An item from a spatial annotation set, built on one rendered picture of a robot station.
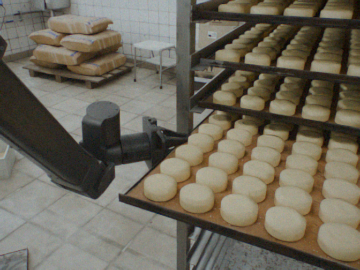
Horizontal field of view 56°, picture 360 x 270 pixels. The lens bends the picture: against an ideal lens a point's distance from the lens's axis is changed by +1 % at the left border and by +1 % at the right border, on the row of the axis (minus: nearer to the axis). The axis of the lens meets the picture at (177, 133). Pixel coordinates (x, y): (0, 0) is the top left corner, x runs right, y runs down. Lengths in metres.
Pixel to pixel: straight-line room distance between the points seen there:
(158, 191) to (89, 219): 1.56
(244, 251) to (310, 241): 1.17
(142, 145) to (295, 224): 0.31
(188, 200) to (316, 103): 0.38
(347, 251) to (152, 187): 0.26
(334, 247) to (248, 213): 0.10
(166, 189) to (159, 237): 1.39
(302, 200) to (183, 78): 0.33
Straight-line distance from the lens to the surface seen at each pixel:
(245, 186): 0.51
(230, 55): 0.69
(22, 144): 0.41
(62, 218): 2.08
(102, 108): 0.59
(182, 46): 0.67
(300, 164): 0.59
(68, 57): 4.02
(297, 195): 0.51
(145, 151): 0.63
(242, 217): 0.46
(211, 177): 0.52
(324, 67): 0.66
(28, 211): 2.21
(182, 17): 0.66
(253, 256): 1.62
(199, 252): 1.00
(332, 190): 0.55
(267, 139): 0.66
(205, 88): 0.78
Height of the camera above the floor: 1.32
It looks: 28 degrees down
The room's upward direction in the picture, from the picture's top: straight up
